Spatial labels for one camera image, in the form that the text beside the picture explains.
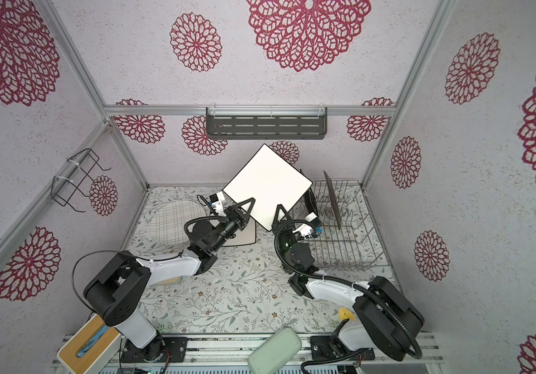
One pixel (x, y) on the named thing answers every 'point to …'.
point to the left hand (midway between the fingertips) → (255, 202)
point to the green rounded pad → (276, 353)
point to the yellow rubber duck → (344, 314)
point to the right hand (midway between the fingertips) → (277, 203)
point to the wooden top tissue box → (93, 350)
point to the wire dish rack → (349, 237)
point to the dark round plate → (333, 200)
